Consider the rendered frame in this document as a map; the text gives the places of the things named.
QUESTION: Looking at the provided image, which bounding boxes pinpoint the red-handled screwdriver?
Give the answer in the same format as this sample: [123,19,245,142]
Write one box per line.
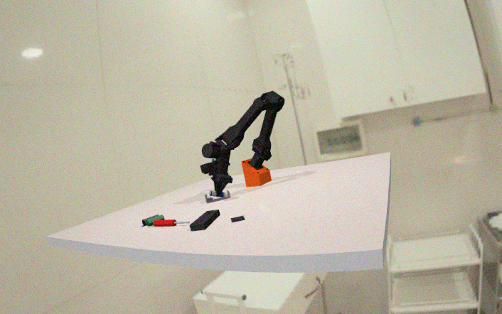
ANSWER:
[153,220,190,227]

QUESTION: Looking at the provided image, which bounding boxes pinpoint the white and blue battery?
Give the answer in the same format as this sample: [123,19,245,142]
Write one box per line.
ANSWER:
[208,190,225,197]

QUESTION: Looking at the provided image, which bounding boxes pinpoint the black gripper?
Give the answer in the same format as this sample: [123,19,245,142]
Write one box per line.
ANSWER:
[208,158,233,197]

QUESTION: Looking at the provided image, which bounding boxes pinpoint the small dark grey flat bar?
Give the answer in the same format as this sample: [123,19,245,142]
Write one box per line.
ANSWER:
[231,215,245,223]

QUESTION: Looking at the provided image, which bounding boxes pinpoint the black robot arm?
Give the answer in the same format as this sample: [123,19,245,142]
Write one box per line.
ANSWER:
[200,91,285,174]

